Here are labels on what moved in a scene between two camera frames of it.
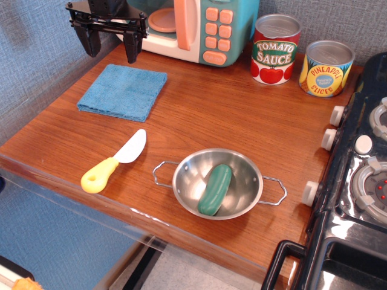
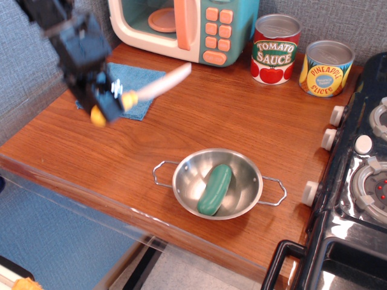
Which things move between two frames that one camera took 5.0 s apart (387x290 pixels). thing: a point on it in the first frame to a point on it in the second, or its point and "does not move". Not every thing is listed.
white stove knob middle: [328, 138] does not move
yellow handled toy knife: [94, 181] to [130, 99]
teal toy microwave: [218, 32] does not move
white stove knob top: [336, 115] does not move
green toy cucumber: [216, 188] does not move
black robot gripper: [109, 15] to [84, 52]
